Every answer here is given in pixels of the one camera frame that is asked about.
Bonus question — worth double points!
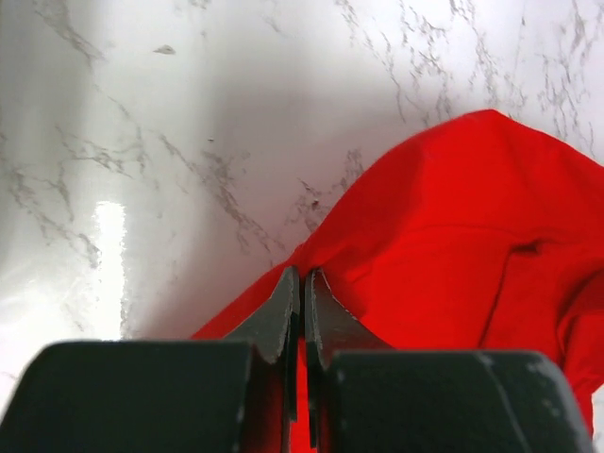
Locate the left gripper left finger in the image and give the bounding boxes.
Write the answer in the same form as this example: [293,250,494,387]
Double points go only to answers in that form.
[8,267,300,452]

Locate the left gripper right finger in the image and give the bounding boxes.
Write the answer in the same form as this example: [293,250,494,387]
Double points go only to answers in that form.
[304,270,594,452]

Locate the red t-shirt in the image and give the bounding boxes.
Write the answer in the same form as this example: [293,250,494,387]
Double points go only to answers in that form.
[198,110,603,452]

